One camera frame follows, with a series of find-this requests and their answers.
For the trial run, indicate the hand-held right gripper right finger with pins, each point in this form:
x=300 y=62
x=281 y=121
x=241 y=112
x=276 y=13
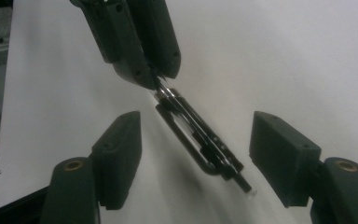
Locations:
x=282 y=158

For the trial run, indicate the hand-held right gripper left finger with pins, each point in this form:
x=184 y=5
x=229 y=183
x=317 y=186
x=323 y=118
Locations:
x=118 y=161

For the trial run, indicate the black pen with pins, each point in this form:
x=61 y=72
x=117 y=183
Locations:
x=199 y=130

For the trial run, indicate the white board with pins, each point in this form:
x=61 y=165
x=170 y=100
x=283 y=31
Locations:
x=292 y=62

